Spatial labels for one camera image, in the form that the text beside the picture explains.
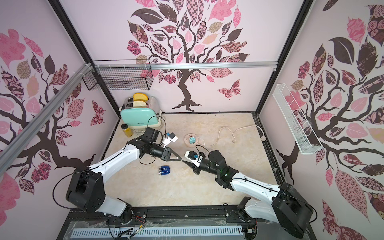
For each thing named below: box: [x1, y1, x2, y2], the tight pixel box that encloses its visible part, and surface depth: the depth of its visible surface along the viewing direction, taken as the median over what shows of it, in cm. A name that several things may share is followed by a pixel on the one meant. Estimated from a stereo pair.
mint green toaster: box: [119, 96, 162, 129], surface depth 106 cm
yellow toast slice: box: [133, 92, 149, 102], surface depth 106 cm
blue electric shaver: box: [158, 165, 170, 176], surface depth 89 cm
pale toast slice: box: [132, 100, 147, 108], surface depth 102 cm
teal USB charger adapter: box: [189, 136, 196, 144], surface depth 97 cm
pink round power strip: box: [183, 133, 199, 148], surface depth 102 cm
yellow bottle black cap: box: [121, 123, 133, 138], surface depth 103 cm
